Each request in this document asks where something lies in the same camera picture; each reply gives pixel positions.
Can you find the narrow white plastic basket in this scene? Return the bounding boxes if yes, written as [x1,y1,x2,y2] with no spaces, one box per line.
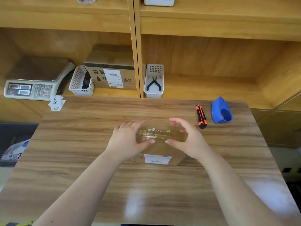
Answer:
[144,64,165,99]

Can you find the person's left hand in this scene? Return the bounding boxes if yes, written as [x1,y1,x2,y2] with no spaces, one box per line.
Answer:
[105,119,156,162]

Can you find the person's right forearm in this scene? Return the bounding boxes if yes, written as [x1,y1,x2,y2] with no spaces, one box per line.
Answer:
[200,148,286,226]

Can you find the wooden shelf unit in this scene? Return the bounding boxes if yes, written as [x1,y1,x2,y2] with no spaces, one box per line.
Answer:
[0,0,301,148]

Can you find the large labelled cardboard box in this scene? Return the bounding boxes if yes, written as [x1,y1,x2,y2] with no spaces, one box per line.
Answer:
[84,44,137,91]

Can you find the green handled pliers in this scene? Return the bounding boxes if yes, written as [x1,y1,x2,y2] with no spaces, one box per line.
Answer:
[146,75,162,92]

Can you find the black object in basket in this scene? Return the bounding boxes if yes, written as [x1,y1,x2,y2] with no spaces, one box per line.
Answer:
[82,71,92,90]

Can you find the black floor bin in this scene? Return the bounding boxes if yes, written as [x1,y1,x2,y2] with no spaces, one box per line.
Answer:
[0,123,39,167]

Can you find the person's left forearm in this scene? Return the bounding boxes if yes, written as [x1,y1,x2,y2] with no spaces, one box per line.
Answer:
[32,149,132,226]

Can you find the orange black utility knife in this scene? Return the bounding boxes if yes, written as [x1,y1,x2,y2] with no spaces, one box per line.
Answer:
[196,104,208,129]

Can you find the white paper slips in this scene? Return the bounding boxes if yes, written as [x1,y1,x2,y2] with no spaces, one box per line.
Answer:
[48,95,66,112]

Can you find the yellow black striped floor tape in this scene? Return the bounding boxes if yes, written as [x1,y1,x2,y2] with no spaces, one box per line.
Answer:
[280,167,301,174]

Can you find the grey electronic weighing scale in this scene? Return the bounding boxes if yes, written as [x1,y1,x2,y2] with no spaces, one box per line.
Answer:
[4,56,76,101]

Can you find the white slotted storage basket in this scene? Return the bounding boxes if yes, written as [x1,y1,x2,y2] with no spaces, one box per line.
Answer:
[143,0,176,7]

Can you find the wide white plastic basket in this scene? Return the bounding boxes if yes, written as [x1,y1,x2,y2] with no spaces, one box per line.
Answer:
[68,65,95,96]

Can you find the person's right hand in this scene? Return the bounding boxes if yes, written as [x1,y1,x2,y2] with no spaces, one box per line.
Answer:
[165,117,213,160]

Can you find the small taped cardboard box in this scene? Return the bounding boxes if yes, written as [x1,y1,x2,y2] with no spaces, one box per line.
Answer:
[131,120,188,166]

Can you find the blue tape dispenser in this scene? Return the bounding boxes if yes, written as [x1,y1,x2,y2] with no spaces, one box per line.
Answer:
[211,96,233,124]

